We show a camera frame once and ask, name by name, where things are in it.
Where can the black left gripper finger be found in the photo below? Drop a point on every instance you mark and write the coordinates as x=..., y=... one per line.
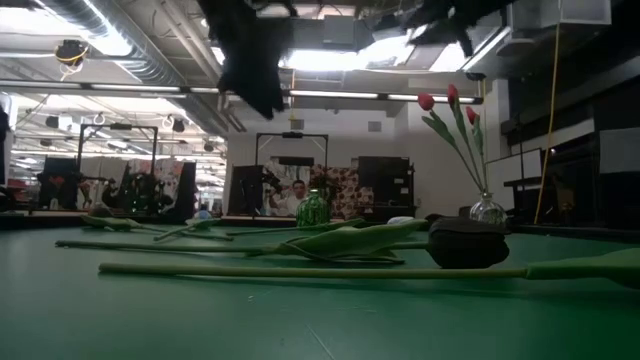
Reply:
x=255, y=80

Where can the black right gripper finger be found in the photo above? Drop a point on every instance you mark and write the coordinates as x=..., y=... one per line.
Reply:
x=465, y=42

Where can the red artificial tulip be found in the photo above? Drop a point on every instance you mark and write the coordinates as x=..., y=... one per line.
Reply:
x=426, y=101
x=471, y=115
x=452, y=94

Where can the green glass vase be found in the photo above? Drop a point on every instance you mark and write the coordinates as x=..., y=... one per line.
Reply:
x=312, y=212

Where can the clear glass vase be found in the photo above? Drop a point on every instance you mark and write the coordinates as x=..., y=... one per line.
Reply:
x=487, y=207

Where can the bright ceiling light panel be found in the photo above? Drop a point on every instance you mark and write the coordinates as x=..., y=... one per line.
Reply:
x=325, y=60

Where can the black ceiling spotlight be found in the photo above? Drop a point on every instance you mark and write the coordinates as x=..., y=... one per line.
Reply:
x=209, y=146
x=52, y=121
x=178, y=125

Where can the grey ceiling box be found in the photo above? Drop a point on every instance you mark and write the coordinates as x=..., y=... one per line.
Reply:
x=339, y=31

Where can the white patterned hanging cloth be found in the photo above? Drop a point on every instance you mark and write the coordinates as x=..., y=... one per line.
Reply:
x=277, y=175

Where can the black divider panel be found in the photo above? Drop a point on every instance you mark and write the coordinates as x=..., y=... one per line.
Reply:
x=245, y=190
x=186, y=190

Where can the long ceiling light strip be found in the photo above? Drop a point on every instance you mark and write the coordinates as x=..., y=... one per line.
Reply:
x=135, y=88

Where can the person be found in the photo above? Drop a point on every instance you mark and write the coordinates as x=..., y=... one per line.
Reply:
x=295, y=200

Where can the colourful hanging cloth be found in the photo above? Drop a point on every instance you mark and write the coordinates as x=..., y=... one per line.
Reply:
x=167, y=175

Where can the red floral patterned cloth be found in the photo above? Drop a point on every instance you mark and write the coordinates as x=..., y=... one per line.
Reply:
x=345, y=182

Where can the wooden top workbench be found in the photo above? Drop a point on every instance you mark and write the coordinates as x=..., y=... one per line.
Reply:
x=260, y=218
x=65, y=213

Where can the black rig green lights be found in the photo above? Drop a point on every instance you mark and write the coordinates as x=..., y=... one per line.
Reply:
x=145, y=192

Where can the black equipment rack panel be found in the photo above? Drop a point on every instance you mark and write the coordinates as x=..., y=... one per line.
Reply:
x=385, y=180

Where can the black monitor panel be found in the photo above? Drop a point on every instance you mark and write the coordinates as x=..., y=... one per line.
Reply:
x=60, y=170

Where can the green table mat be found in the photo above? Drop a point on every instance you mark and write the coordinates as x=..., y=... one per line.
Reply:
x=200, y=310

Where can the black gantry frame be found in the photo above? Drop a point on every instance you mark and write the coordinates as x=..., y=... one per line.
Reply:
x=120, y=126
x=292, y=135

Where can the grey rectangular duct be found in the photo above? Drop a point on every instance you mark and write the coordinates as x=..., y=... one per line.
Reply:
x=560, y=12

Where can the silver spiral duct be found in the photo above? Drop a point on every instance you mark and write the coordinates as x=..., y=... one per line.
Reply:
x=150, y=65

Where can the grey wall panel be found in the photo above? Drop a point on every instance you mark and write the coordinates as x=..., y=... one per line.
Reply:
x=620, y=150

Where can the black table frame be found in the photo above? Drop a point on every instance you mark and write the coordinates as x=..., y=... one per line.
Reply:
x=50, y=220

